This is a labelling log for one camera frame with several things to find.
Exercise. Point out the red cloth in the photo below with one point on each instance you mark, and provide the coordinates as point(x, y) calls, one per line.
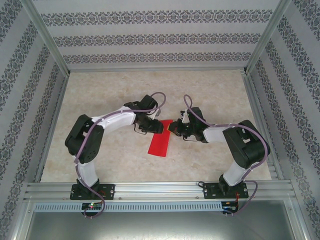
point(160, 145)

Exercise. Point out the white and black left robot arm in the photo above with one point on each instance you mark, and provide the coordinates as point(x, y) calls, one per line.
point(115, 121)

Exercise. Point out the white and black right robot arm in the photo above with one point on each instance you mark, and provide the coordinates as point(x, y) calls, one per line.
point(240, 140)

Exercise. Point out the aluminium mounting rail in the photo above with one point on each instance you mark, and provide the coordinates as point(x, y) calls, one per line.
point(160, 190)

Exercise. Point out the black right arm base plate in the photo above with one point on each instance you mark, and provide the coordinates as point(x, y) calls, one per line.
point(208, 191)

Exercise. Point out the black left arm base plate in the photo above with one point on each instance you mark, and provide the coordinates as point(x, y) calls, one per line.
point(110, 191)

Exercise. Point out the aluminium frame post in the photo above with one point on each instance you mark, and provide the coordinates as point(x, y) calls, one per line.
point(47, 35)
point(268, 35)

